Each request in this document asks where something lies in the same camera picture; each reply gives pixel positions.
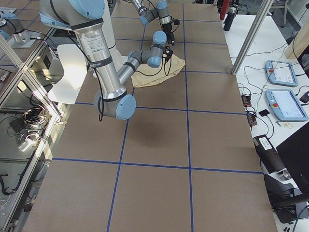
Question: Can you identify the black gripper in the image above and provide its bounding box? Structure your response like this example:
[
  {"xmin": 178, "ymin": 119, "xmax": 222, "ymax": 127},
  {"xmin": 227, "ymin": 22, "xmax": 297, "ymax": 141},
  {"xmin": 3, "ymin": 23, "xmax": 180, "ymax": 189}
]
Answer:
[{"xmin": 162, "ymin": 23, "xmax": 175, "ymax": 46}]

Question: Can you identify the cream long-sleeve printed shirt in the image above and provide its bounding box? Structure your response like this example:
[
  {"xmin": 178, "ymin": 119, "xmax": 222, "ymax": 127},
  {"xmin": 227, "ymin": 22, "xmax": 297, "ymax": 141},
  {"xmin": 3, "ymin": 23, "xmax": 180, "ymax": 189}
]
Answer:
[{"xmin": 131, "ymin": 55, "xmax": 185, "ymax": 88}]

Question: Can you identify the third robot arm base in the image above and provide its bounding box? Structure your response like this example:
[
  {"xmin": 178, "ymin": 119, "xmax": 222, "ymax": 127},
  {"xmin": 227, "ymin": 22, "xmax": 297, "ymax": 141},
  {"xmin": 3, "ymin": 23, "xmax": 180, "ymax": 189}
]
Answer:
[{"xmin": 0, "ymin": 13, "xmax": 35, "ymax": 49}]

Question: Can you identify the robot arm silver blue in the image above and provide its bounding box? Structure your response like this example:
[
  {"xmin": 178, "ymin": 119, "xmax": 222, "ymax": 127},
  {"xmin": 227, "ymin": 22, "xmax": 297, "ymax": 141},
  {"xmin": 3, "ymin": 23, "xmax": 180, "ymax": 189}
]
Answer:
[
  {"xmin": 130, "ymin": 0, "xmax": 180, "ymax": 46},
  {"xmin": 40, "ymin": 0, "xmax": 167, "ymax": 120}
]

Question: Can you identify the black lidded bottle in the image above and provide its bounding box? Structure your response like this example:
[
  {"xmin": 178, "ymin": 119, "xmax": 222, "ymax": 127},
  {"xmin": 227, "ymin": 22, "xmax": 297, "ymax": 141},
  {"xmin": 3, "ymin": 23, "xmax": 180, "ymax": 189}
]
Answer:
[{"xmin": 223, "ymin": 7, "xmax": 237, "ymax": 31}]

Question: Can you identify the red cylinder object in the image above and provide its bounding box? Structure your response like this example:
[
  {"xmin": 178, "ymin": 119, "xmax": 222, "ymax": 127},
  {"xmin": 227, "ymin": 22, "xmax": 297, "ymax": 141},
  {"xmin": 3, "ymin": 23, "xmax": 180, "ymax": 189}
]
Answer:
[{"xmin": 220, "ymin": 0, "xmax": 230, "ymax": 20}]

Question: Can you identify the orange terminal block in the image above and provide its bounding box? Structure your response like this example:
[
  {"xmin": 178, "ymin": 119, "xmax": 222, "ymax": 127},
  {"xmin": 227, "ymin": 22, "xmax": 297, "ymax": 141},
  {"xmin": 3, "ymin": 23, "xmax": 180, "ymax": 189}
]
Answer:
[
  {"xmin": 246, "ymin": 112, "xmax": 257, "ymax": 127},
  {"xmin": 241, "ymin": 95, "xmax": 252, "ymax": 107}
]

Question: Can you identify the white curved plastic sheet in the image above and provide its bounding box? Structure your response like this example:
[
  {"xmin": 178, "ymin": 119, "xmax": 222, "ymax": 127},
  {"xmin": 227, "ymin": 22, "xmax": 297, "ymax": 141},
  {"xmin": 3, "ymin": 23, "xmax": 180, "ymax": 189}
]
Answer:
[{"xmin": 48, "ymin": 44, "xmax": 87, "ymax": 104}]

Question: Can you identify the upper blue teach pendant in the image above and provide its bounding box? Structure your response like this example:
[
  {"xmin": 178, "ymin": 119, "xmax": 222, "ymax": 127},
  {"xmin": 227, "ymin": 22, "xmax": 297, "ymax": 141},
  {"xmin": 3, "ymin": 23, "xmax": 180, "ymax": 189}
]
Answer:
[{"xmin": 265, "ymin": 60, "xmax": 298, "ymax": 87}]

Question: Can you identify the blue teach pendant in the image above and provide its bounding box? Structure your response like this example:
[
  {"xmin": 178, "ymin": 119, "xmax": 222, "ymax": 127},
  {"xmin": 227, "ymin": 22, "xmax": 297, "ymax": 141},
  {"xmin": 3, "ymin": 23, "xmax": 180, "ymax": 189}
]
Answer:
[
  {"xmin": 265, "ymin": 60, "xmax": 298, "ymax": 87},
  {"xmin": 266, "ymin": 89, "xmax": 309, "ymax": 122}
]

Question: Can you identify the small black square pad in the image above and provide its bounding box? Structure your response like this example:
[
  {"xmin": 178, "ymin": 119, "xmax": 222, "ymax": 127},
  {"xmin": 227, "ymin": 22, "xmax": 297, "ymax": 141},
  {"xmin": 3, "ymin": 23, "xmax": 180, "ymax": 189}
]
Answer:
[{"xmin": 258, "ymin": 109, "xmax": 270, "ymax": 118}]

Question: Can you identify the lower blue teach pendant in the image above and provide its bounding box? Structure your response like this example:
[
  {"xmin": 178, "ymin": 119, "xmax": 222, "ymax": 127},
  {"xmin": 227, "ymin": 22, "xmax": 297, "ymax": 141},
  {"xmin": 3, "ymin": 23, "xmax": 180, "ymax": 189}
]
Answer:
[{"xmin": 266, "ymin": 89, "xmax": 309, "ymax": 122}]

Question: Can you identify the black computer mouse right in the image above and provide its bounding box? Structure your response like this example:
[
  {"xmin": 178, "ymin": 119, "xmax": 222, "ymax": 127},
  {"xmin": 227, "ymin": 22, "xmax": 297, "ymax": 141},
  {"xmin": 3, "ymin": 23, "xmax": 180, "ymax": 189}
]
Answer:
[{"xmin": 299, "ymin": 91, "xmax": 309, "ymax": 104}]

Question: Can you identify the black tube with label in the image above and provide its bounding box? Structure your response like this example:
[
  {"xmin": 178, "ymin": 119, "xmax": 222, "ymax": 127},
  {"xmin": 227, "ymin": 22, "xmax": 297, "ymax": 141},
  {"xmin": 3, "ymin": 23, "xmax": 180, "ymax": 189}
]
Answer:
[{"xmin": 253, "ymin": 135, "xmax": 286, "ymax": 174}]

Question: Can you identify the black desk device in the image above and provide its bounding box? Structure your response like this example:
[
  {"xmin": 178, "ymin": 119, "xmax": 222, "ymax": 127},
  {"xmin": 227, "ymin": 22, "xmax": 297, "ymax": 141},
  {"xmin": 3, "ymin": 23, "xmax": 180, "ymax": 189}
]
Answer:
[{"xmin": 263, "ymin": 169, "xmax": 309, "ymax": 224}]

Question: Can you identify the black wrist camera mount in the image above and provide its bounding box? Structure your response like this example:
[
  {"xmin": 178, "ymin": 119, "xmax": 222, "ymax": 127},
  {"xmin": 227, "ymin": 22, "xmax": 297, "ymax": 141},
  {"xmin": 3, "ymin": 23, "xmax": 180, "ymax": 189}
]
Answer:
[
  {"xmin": 163, "ymin": 46, "xmax": 173, "ymax": 63},
  {"xmin": 171, "ymin": 18, "xmax": 180, "ymax": 26}
]

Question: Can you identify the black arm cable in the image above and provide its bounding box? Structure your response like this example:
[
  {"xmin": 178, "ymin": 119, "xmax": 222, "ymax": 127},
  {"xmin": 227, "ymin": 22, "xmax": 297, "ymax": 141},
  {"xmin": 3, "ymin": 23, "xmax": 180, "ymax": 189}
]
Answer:
[{"xmin": 135, "ymin": 47, "xmax": 174, "ymax": 78}]

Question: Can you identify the aluminium frame post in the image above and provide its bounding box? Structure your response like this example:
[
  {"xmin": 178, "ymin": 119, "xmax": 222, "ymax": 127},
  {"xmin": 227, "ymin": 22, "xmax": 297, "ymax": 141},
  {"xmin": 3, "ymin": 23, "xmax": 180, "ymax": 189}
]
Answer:
[{"xmin": 231, "ymin": 0, "xmax": 274, "ymax": 75}]

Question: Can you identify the coiled cable bundle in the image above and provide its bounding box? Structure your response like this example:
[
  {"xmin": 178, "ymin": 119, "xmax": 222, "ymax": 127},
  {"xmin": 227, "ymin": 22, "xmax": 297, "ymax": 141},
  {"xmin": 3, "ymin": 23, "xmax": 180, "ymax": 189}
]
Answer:
[{"xmin": 23, "ymin": 107, "xmax": 50, "ymax": 129}]

